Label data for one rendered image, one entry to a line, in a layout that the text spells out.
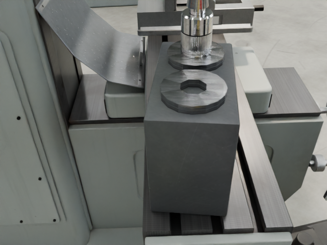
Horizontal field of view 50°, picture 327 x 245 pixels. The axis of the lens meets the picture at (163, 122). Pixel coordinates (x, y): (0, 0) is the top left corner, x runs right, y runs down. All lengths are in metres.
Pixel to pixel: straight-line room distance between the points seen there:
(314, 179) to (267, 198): 1.41
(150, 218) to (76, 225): 0.82
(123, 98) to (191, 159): 0.57
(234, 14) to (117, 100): 0.43
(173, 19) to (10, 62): 0.47
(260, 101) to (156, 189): 0.61
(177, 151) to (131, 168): 0.74
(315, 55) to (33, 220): 2.52
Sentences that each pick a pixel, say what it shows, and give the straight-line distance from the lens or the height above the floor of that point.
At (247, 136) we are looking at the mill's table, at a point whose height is 0.94.
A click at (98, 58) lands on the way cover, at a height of 0.93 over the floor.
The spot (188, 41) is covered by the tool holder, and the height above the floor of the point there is 1.17.
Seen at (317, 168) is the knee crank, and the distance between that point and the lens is 1.29.
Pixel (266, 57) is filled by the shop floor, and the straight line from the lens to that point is 3.01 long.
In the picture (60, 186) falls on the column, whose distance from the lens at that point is 1.21.
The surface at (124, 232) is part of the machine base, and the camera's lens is 1.45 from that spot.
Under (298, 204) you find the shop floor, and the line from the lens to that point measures 1.87.
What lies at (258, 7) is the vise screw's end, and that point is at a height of 0.99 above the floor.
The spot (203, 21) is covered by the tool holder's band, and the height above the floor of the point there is 1.20.
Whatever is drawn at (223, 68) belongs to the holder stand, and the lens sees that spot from 0.54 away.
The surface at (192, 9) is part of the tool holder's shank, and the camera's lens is 0.52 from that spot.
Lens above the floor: 1.40
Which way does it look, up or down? 39 degrees down
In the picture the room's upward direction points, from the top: 2 degrees counter-clockwise
